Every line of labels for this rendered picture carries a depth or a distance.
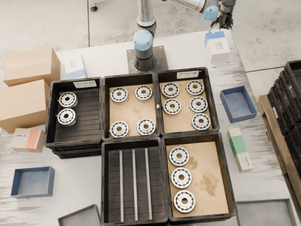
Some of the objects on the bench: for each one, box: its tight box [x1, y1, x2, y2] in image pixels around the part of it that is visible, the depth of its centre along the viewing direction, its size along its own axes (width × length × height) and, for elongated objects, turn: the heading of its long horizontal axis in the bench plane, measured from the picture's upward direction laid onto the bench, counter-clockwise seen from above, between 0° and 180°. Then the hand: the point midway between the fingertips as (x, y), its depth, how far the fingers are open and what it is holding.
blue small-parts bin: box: [219, 85, 258, 124], centre depth 162 cm, size 20×15×7 cm
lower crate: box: [52, 149, 102, 159], centre depth 159 cm, size 40×30×12 cm
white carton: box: [204, 30, 231, 63], centre depth 182 cm, size 20×12×9 cm, turn 9°
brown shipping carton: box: [3, 47, 60, 87], centre depth 177 cm, size 30×22×16 cm
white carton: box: [64, 54, 88, 80], centre depth 179 cm, size 20×12×9 cm, turn 18°
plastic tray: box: [236, 198, 298, 226], centre depth 132 cm, size 27×20×5 cm
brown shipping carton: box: [0, 79, 50, 133], centre depth 165 cm, size 30×22×16 cm
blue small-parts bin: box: [10, 166, 55, 199], centre depth 147 cm, size 20×15×7 cm
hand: (220, 31), depth 169 cm, fingers open, 14 cm apart
